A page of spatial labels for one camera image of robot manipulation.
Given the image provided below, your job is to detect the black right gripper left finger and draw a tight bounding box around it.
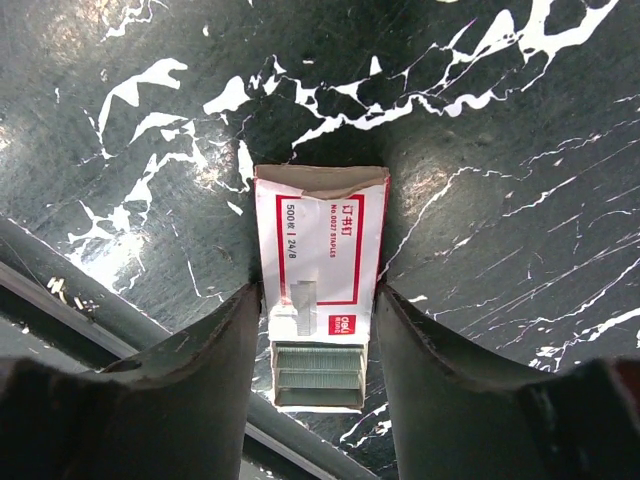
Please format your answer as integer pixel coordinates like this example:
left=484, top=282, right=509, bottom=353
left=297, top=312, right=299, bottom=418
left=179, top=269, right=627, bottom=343
left=1, top=284, right=260, bottom=479

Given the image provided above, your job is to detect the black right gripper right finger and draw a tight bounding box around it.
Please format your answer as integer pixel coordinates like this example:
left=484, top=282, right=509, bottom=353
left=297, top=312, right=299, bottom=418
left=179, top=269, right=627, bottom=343
left=375, top=285, right=639, bottom=479

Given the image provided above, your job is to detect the red white staple box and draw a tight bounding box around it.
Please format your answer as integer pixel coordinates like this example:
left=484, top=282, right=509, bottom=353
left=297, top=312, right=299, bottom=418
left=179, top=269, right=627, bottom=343
left=254, top=164, right=390, bottom=413

